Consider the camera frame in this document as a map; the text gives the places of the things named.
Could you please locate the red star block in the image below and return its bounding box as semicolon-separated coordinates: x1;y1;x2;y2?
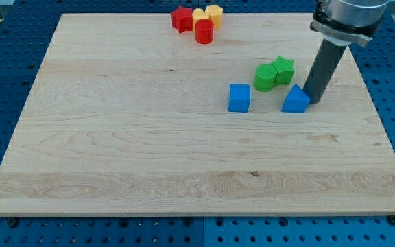
171;6;193;33

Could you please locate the light wooden board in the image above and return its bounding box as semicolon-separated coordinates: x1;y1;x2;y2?
0;14;395;217

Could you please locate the green star block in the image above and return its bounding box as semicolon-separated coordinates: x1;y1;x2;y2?
270;56;294;86

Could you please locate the green cylinder block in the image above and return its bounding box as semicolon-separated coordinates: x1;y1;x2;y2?
253;64;278;92

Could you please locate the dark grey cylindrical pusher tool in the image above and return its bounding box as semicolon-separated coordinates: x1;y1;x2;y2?
302;39;346;104

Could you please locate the blue cube block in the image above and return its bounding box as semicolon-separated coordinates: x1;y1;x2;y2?
228;84;251;113

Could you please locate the yellow hexagon block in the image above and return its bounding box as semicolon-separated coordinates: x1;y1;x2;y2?
205;5;224;29

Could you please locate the red cylinder block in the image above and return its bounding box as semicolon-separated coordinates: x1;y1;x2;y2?
195;19;214;44

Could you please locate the blue triangular prism block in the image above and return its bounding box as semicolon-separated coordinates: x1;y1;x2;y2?
281;84;311;113

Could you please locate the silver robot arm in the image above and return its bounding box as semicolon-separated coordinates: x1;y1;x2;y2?
311;0;389;47

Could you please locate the yellow heart block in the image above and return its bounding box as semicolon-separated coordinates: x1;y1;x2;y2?
192;8;209;32

